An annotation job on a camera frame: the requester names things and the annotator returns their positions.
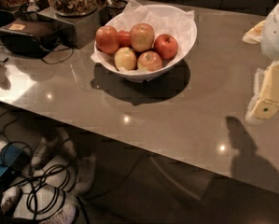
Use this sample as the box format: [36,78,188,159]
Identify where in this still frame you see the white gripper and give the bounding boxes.
[243,2,279,124]

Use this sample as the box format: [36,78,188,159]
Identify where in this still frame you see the large apple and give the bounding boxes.
[130,23,155,52]

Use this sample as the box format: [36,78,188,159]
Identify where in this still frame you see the red apple right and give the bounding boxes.
[154,34,178,60]

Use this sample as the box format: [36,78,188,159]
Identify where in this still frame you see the white bowl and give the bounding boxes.
[93,4,198,83]

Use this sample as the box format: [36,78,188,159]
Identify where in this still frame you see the yellow-red apple front centre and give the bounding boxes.
[137,50,163,72]

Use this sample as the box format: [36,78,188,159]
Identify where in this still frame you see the yellow apple front left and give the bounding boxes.
[114,47,137,71]

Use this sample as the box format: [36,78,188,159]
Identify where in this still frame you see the small red back apple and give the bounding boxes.
[119,30,131,47]

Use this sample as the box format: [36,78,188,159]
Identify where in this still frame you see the red apple far left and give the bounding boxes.
[95,25,119,54]

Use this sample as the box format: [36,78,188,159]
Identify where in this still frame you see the white paper liner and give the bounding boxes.
[90,0,197,74]

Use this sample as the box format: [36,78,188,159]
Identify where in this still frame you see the black cup with spoon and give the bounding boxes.
[107,0,128,20]

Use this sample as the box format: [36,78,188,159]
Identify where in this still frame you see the grey metal jar stand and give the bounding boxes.
[37,6,108,49]

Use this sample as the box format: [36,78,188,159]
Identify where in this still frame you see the black device with label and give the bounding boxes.
[0,19,59,58]

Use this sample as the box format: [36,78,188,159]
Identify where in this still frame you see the silver scoop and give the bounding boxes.
[26,0,39,13]

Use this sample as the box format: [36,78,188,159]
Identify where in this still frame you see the white sneaker upper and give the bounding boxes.
[31,137,59,170]

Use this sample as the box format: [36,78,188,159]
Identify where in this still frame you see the white sneaker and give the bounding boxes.
[31,137,59,170]
[38,203,77,224]
[1,187,21,214]

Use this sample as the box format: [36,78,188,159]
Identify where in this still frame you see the white sneaker bottom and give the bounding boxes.
[38,203,77,224]

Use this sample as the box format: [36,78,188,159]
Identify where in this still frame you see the blue box on floor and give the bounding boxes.
[0,146,23,180]

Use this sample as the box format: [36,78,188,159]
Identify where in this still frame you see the white sneaker lower left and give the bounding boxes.
[1,187,21,214]

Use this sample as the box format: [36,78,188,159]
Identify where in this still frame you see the black cable on table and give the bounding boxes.
[40,45,76,65]

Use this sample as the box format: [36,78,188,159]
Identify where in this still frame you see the black coiled floor cable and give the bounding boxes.
[0,109,91,224]

